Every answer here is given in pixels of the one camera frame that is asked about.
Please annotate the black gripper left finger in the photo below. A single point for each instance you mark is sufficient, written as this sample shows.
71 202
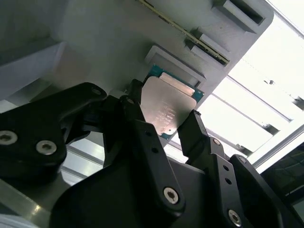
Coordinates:
35 123

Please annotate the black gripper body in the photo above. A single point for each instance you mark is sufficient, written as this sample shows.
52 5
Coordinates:
107 202

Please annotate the silver CPU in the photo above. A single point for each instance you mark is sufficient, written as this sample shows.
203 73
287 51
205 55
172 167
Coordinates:
164 107

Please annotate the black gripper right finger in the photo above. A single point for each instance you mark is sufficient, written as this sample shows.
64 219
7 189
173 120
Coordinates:
218 171

